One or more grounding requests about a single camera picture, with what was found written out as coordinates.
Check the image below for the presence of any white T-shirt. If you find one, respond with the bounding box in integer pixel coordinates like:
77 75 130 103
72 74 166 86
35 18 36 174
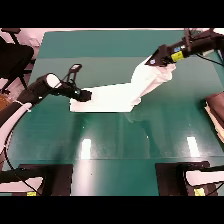
68 54 177 114

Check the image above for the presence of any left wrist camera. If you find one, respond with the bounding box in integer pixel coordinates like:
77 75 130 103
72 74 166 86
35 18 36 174
62 63 83 88

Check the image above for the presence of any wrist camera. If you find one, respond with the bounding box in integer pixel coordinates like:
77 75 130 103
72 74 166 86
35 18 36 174
62 63 83 88
182 28 202 46

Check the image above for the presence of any black chair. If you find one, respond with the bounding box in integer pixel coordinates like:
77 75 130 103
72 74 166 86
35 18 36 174
0 28 36 96

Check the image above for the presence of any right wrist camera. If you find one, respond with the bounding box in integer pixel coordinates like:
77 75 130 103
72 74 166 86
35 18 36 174
182 28 202 46

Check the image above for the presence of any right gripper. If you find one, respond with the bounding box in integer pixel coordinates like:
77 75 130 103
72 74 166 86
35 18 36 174
148 44 175 68

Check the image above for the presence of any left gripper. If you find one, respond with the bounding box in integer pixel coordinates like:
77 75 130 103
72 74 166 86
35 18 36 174
67 85 93 103

